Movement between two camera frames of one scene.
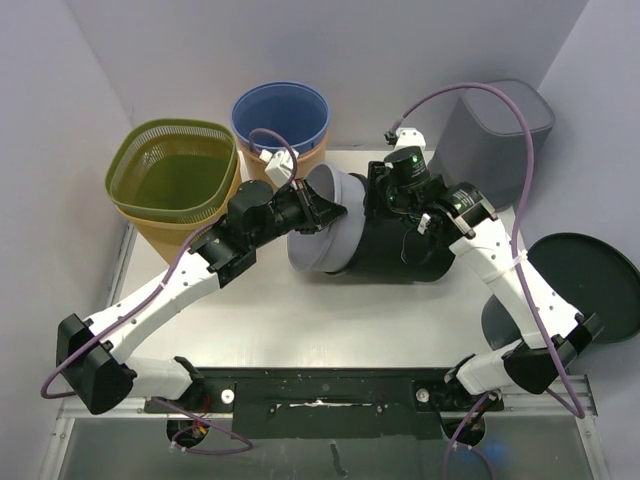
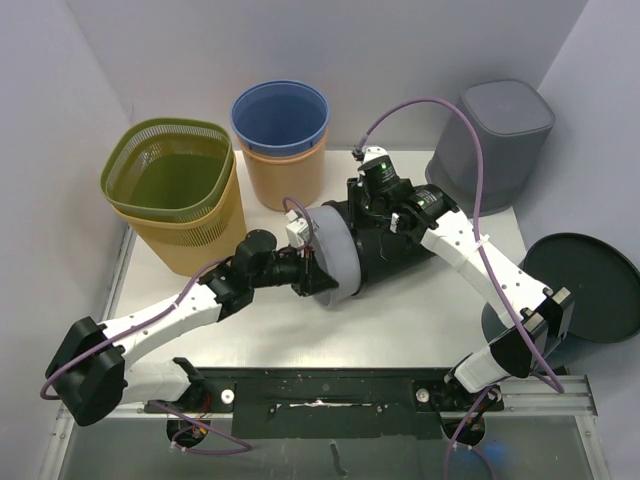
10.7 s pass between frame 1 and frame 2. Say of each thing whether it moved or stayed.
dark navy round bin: stayed
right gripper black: moved
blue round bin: stayed
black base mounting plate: stayed
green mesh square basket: stayed
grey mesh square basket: stayed
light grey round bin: moved
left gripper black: moved
